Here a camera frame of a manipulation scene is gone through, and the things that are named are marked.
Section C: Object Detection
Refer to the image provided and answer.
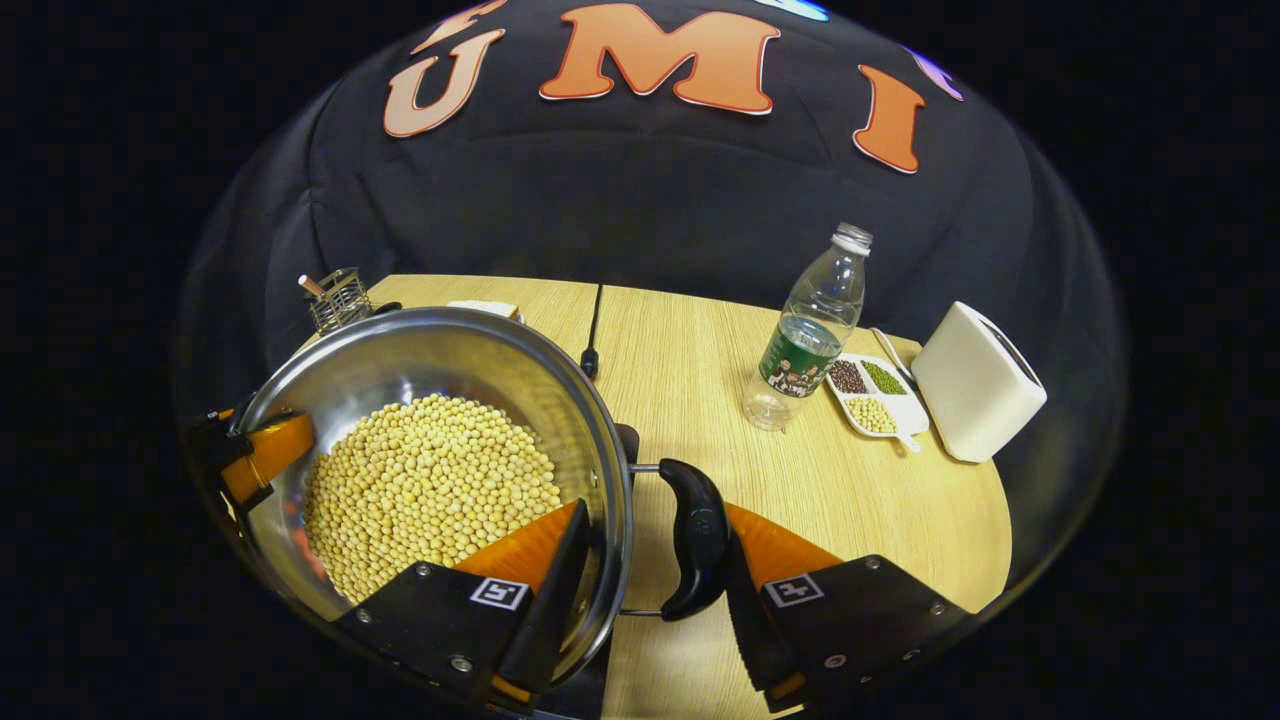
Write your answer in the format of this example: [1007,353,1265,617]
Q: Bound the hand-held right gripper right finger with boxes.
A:
[725,503,976,713]

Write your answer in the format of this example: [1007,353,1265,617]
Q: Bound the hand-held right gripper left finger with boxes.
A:
[335,500,591,713]

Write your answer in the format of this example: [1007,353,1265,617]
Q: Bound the stainless steel pot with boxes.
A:
[235,307,733,691]

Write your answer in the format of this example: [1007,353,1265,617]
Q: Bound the soybeans in pot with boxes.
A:
[303,393,563,604]

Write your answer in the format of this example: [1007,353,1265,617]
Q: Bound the white tray of beans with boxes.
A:
[825,352,931,453]

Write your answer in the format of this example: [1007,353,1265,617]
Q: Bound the clear plastic water bottle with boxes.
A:
[742,222,874,432]

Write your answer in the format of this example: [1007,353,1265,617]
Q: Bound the white toaster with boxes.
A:
[910,301,1048,464]

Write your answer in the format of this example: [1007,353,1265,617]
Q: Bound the black backdrop cloth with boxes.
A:
[175,0,1126,561]

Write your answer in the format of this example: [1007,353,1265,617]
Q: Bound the metal wire utensil holder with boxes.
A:
[305,267,373,334]

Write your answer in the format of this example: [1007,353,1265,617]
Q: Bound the black power cable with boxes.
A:
[580,283,604,381]

